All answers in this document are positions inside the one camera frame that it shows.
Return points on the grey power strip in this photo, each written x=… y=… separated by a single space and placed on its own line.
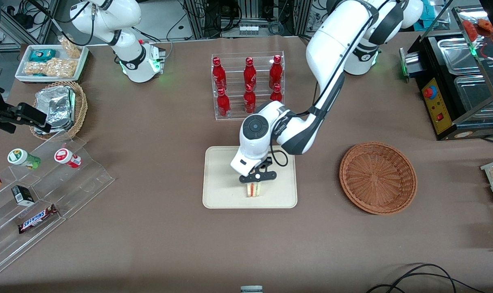
x=248 y=29

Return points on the cream rectangular plastic tray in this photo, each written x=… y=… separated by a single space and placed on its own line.
x=222 y=187

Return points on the clear bag of nuts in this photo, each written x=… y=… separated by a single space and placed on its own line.
x=51 y=68

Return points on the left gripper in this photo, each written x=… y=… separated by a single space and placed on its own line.
x=268 y=161

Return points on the green yogurt cup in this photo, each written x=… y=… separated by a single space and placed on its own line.
x=20 y=158

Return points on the tan oval wicker basket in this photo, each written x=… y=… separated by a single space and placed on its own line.
x=80 y=110

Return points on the clear acrylic stepped shelf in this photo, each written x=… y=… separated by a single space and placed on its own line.
x=83 y=183

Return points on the silver foil wrapped package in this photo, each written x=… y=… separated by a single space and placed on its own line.
x=55 y=108

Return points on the grey device edge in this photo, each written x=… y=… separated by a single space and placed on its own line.
x=251 y=289

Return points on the brown round wicker basket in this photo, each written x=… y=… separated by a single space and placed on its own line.
x=376 y=179

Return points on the red cola bottle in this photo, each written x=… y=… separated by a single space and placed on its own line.
x=249 y=75
x=249 y=101
x=223 y=105
x=219 y=75
x=275 y=73
x=276 y=94

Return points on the black food warmer cabinet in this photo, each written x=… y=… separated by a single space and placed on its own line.
x=437 y=101

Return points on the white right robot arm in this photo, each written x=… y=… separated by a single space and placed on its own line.
x=128 y=61

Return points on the red yogurt cup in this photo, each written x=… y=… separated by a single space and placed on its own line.
x=66 y=157

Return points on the clear acrylic bottle rack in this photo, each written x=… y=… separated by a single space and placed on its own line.
x=234 y=116

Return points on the small black carton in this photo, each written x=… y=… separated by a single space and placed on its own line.
x=22 y=195

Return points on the Snickers chocolate bar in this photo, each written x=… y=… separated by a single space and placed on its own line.
x=37 y=219

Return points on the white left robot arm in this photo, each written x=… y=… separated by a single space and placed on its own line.
x=332 y=44

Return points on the teal snack packet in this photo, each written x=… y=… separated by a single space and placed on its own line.
x=42 y=55

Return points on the small clear snack bag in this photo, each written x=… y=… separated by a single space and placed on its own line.
x=70 y=48

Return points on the white snack tray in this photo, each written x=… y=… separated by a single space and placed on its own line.
x=22 y=61

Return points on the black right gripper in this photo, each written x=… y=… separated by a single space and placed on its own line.
x=7 y=114

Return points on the brown table cover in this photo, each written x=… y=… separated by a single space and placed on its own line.
x=157 y=236

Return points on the triangular sandwich wedge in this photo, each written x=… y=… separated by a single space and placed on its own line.
x=254 y=190

